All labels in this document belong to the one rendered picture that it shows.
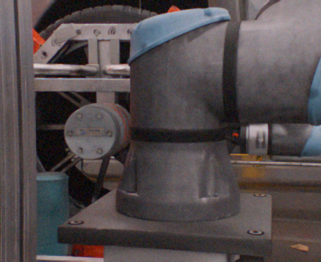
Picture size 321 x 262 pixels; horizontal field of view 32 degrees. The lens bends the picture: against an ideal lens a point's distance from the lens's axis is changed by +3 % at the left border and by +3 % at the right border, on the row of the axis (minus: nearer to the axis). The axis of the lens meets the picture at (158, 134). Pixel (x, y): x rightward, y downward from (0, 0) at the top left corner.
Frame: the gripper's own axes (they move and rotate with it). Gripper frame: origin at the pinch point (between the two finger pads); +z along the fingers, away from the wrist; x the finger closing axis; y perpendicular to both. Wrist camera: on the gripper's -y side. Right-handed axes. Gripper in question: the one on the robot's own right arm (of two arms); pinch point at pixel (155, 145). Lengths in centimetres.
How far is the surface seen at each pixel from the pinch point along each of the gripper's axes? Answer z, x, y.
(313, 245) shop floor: -58, -223, -83
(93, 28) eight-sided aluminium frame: 19.9, -20.5, 27.7
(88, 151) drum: 17.5, -6.0, -2.4
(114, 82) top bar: 9.7, -1.5, 14.0
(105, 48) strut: 16.7, -21.0, 23.0
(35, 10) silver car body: 43, -42, 35
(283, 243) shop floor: -41, -222, -83
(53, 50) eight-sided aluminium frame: 30.6, -20.5, 22.4
